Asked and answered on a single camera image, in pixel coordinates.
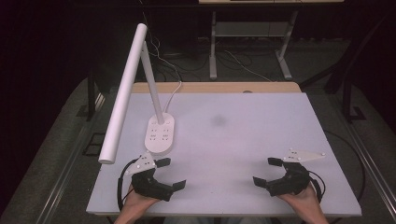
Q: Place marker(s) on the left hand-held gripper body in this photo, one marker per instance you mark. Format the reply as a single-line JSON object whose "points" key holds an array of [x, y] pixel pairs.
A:
{"points": [[149, 185]]}

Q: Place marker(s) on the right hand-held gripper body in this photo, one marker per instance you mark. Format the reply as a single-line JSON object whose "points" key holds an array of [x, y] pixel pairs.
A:
{"points": [[292, 182]]}

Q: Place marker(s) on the person's left hand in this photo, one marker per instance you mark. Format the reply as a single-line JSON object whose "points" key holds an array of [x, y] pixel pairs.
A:
{"points": [[137, 203]]}

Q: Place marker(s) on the person's right hand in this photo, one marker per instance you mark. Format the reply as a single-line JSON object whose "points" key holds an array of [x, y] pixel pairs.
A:
{"points": [[306, 202]]}

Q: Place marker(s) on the pale grey table mat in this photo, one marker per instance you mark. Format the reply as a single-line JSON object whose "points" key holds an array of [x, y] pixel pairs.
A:
{"points": [[233, 140]]}

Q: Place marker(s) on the white desk lamp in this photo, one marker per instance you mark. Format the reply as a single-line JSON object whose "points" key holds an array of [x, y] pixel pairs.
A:
{"points": [[124, 93]]}

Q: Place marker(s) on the black metal stand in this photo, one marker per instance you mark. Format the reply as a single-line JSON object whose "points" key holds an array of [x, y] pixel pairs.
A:
{"points": [[345, 71]]}

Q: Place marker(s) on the black square floor frame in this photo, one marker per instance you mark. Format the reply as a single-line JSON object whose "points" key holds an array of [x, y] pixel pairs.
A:
{"points": [[94, 144]]}

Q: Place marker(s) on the thin black metal post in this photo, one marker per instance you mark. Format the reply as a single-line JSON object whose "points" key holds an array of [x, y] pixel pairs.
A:
{"points": [[91, 96]]}

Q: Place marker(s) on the grey metal desk frame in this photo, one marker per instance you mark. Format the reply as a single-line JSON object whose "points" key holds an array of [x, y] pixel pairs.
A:
{"points": [[249, 29]]}

